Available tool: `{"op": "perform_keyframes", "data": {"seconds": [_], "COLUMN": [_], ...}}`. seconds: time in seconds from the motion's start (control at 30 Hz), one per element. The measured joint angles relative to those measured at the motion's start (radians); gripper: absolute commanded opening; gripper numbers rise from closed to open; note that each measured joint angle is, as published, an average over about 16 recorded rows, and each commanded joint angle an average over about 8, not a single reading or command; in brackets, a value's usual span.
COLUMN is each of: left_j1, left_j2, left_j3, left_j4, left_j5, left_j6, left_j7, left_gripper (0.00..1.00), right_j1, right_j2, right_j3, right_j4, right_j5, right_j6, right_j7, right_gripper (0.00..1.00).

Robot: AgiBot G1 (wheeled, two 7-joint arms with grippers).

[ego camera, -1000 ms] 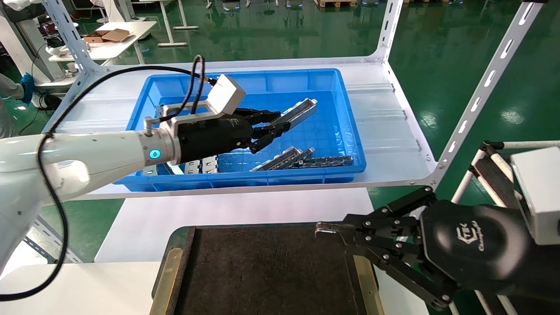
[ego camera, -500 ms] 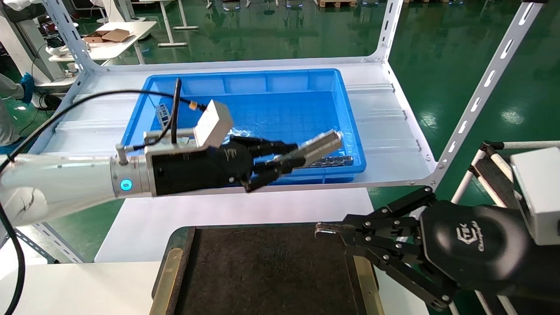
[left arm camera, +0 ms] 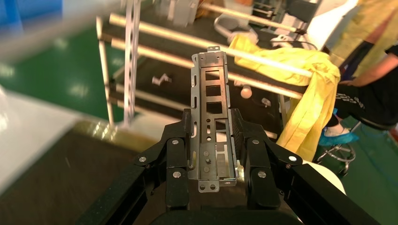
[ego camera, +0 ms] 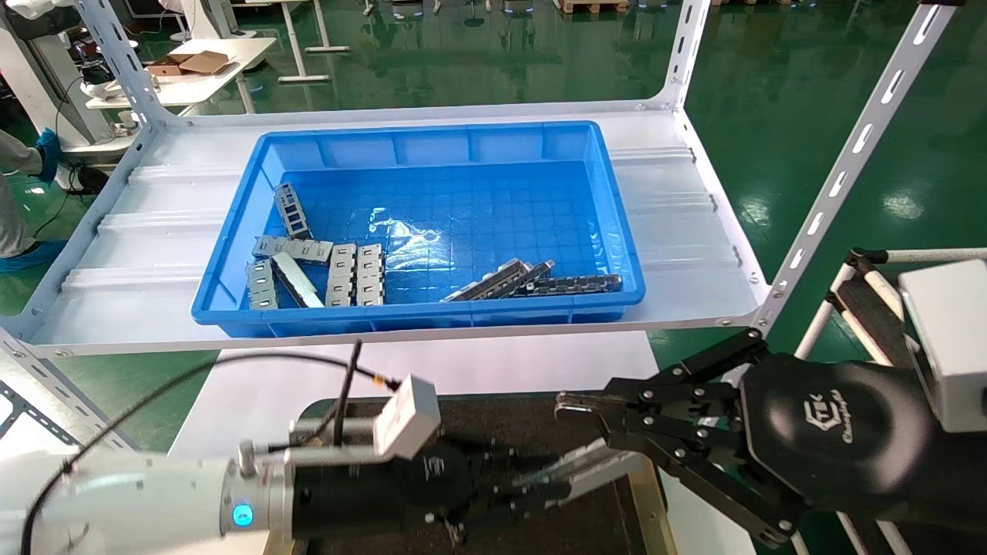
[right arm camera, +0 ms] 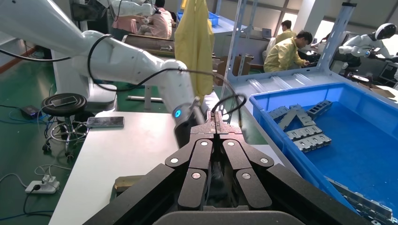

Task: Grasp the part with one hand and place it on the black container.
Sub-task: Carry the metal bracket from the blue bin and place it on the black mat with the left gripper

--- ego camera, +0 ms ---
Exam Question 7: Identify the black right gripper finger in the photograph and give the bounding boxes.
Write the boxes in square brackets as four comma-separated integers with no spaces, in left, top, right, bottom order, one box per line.
[604,430,807,550]
[555,329,771,435]

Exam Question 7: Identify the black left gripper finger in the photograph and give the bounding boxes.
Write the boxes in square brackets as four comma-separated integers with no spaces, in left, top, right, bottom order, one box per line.
[463,441,558,479]
[447,482,573,544]

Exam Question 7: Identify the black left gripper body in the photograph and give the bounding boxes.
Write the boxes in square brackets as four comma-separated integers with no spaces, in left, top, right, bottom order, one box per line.
[293,439,483,539]

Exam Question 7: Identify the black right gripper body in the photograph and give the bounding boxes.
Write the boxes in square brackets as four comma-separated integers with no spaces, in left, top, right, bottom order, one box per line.
[736,353,987,534]

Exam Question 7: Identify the silver slotted metal part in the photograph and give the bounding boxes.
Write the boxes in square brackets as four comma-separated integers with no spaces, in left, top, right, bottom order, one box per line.
[511,438,647,510]

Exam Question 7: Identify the long dark ridged metal part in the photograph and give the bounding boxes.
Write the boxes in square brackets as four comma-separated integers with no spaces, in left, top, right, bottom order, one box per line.
[528,273,624,298]

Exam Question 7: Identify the grey metal part with windows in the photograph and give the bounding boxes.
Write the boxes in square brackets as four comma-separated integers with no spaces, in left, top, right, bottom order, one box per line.
[273,183,314,241]

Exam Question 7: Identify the white pipe cart black mats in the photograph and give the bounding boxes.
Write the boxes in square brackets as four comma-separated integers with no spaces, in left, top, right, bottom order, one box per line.
[793,247,987,555]

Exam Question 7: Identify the white metal shelf rack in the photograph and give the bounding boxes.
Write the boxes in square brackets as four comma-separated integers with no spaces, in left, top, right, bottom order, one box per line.
[0,0,968,456]

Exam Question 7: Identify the blue plastic bin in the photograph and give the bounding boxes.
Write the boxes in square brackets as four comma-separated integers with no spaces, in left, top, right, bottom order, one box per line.
[190,121,647,338]

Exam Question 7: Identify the white desk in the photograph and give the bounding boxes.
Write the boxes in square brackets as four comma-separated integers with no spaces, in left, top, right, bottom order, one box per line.
[81,35,352,110]

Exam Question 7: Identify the person in grey trousers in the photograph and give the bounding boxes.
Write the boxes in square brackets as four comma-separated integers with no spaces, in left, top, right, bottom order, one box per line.
[0,127,69,273]

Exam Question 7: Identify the open flat cardboard box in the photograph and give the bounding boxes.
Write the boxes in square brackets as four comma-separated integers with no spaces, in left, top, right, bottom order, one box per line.
[146,50,241,78]

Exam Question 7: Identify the white machine column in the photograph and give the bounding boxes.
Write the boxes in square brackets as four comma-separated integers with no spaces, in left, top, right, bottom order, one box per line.
[0,0,118,167]

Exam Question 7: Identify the silver camera mounting bracket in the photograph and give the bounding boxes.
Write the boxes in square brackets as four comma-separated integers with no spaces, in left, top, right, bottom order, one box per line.
[237,416,383,473]

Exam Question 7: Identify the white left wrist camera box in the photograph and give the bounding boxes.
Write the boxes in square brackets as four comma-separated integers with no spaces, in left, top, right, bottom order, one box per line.
[372,375,443,461]

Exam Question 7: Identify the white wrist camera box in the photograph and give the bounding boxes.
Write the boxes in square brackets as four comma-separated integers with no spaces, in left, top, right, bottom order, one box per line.
[897,258,987,434]
[372,375,443,461]

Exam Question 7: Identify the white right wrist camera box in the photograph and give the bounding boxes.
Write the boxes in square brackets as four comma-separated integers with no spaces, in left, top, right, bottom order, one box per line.
[897,258,987,434]

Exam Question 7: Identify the black left camera cable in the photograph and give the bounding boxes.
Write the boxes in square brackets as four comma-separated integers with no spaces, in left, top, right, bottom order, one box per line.
[19,339,403,555]

